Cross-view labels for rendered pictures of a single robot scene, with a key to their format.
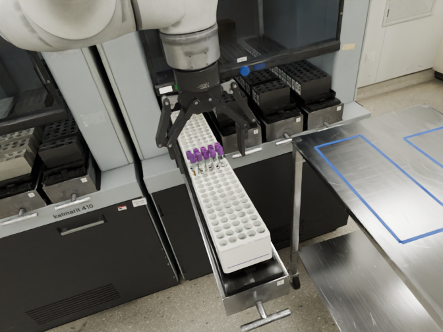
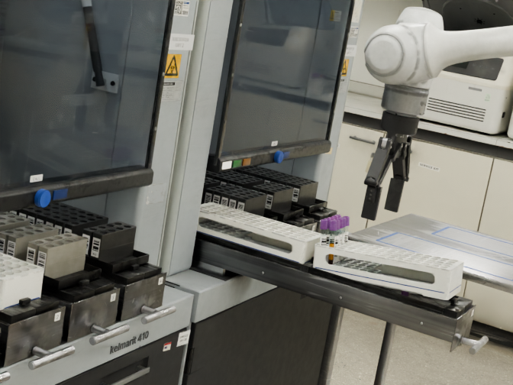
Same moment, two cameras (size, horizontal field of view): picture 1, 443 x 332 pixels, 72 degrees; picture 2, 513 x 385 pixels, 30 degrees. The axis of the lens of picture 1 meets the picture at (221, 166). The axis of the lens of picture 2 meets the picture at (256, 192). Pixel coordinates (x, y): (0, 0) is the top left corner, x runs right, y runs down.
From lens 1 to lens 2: 1.79 m
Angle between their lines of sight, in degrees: 54
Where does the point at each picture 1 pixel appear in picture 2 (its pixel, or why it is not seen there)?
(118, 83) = (190, 147)
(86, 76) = (172, 131)
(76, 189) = (148, 296)
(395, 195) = (477, 262)
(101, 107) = (166, 178)
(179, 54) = (417, 102)
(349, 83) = (323, 196)
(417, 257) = not seen: outside the picture
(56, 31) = (433, 71)
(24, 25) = (415, 63)
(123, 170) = not seen: hidden behind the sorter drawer
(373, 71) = not seen: hidden behind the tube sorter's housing
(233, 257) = (453, 279)
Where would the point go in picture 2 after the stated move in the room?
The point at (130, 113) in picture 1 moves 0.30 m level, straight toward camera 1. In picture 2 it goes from (183, 194) to (316, 228)
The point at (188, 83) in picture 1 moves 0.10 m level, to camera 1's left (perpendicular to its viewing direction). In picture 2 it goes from (410, 127) to (384, 127)
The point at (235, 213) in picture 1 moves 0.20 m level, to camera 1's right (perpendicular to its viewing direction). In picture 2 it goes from (419, 257) to (463, 247)
